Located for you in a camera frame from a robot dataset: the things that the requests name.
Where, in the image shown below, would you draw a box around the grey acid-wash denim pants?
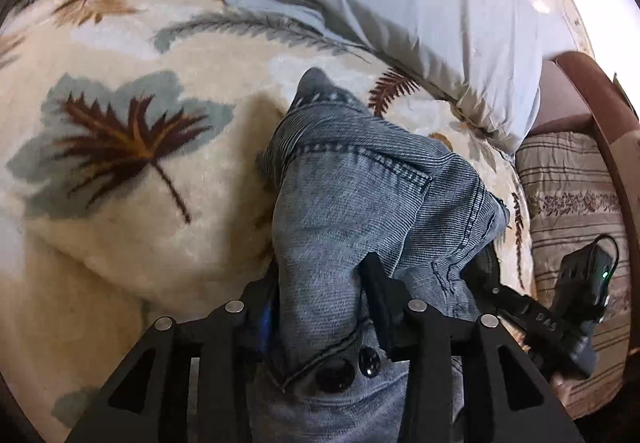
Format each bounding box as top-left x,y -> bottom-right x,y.
248,68 -> 509,442

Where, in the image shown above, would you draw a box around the striped floral beige cushion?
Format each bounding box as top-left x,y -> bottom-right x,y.
516,132 -> 631,418

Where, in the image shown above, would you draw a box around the leaf-pattern cream blanket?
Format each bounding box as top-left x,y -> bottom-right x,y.
1,0 -> 535,442

